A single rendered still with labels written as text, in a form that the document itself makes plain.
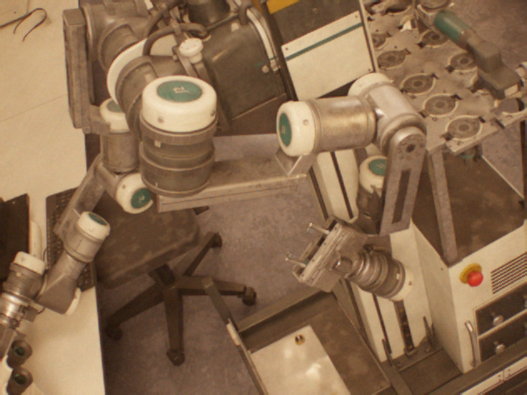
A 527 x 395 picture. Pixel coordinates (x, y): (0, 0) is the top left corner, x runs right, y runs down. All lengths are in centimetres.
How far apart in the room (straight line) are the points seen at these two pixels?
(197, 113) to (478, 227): 89
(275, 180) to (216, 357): 153
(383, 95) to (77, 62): 65
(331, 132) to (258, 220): 186
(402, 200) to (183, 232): 122
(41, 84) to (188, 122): 193
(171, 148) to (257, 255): 185
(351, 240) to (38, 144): 154
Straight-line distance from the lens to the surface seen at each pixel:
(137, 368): 292
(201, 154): 126
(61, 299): 197
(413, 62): 175
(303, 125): 132
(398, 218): 151
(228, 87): 141
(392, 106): 140
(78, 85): 169
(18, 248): 226
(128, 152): 180
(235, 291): 285
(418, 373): 224
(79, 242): 191
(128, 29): 155
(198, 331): 291
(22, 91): 313
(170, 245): 255
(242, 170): 137
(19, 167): 274
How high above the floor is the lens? 222
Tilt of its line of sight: 44 degrees down
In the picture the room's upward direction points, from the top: 22 degrees counter-clockwise
